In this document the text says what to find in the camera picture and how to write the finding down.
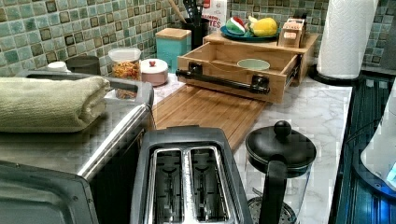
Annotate wooden drawer with black handle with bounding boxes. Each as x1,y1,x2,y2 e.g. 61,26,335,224
176,42,299,103

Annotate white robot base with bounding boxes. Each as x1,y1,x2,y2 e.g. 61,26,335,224
353,78,395,200

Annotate wooden drawer cabinet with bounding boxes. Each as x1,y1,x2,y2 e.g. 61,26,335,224
204,33,318,85

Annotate bamboo cutting board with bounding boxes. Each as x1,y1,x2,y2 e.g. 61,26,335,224
153,85,266,152

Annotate pink ceramic lidded jar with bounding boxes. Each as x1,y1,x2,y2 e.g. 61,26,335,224
140,59,168,87

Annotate black silver two-slot toaster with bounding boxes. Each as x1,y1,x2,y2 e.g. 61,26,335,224
130,126,252,224

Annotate light green bowl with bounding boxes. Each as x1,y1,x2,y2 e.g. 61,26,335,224
237,59,270,71

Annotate teal canister with wooden lid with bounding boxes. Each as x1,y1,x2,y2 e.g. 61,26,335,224
155,28,191,73

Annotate black utensil holder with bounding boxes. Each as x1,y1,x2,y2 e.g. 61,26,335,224
181,18,209,49

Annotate blue plate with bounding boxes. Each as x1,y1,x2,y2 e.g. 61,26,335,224
220,26,280,43

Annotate clear jar of colourful pasta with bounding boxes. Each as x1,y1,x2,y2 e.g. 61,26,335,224
108,48,141,81

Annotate black french press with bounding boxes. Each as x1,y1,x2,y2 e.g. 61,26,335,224
246,120,317,224

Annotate plush watermelon slice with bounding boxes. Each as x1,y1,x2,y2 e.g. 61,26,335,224
225,17,246,35

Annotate wooden spoon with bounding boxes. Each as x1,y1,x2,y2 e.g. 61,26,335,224
168,0,187,24

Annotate white red food box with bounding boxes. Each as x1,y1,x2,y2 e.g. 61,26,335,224
202,0,227,33

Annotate black kitchen utensils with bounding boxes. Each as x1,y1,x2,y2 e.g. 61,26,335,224
183,0,204,26

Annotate plush peeled banana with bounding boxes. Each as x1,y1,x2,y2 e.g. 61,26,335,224
248,16,258,23

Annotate dark grey cup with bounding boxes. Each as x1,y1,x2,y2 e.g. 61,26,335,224
65,55,100,75

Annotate wooden tea bag holder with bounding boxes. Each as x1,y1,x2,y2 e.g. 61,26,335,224
277,18,306,48

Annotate silver toaster oven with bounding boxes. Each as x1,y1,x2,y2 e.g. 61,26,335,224
1,77,154,224

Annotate white-capped yellow bottle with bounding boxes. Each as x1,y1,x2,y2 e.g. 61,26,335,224
47,62,70,73

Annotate folded green towel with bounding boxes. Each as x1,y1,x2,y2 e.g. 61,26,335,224
1,76,110,133

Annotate paper towel roll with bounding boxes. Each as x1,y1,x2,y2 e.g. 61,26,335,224
317,0,379,80

